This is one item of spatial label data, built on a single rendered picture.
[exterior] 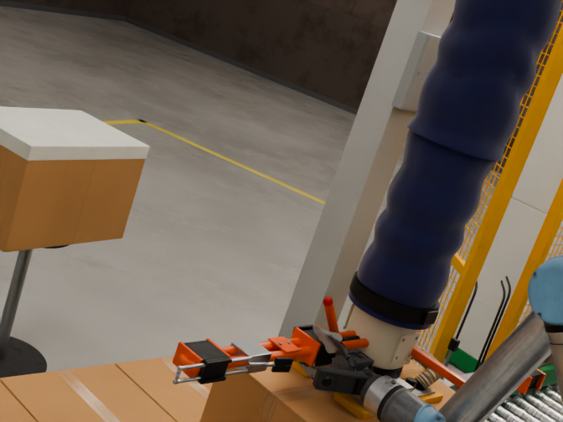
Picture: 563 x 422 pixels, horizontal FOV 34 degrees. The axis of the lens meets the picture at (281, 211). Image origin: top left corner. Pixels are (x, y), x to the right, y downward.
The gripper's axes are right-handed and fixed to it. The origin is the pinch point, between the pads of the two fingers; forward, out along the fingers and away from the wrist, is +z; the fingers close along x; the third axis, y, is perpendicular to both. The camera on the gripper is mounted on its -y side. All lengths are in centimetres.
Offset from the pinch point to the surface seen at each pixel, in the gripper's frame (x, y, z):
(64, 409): -53, -14, 60
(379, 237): 25.9, 17.8, 4.0
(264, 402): -16.2, -4.3, 2.8
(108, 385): -53, 6, 68
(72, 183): -20, 32, 146
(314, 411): -12.8, 0.9, -7.7
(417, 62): 59, 126, 88
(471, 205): 41, 27, -11
